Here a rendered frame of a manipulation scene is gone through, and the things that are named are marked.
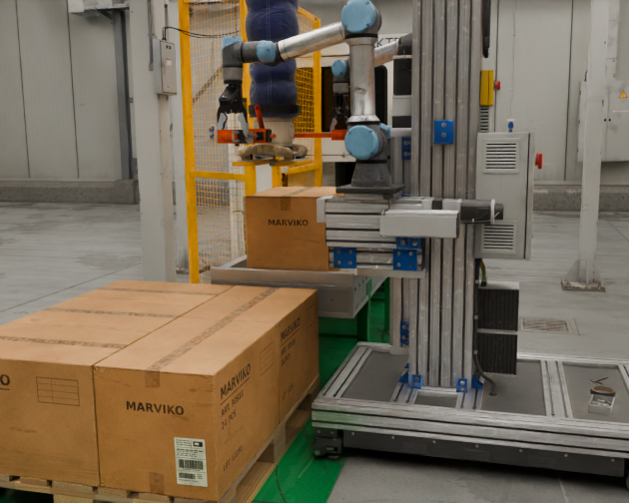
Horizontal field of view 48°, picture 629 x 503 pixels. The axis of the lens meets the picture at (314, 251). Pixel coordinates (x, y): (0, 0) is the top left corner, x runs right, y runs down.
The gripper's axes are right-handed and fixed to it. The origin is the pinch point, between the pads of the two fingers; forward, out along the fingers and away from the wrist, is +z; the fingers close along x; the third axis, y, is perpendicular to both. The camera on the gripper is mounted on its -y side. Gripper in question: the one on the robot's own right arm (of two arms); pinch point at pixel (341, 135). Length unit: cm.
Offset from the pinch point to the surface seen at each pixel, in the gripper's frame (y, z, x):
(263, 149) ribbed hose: 48, 6, -26
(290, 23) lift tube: 36, -48, -16
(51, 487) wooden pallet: 153, 111, -69
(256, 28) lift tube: 41, -45, -30
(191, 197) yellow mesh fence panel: -98, 40, -117
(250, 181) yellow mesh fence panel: -48, 26, -61
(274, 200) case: 23.9, 29.6, -28.0
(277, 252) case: 24, 55, -27
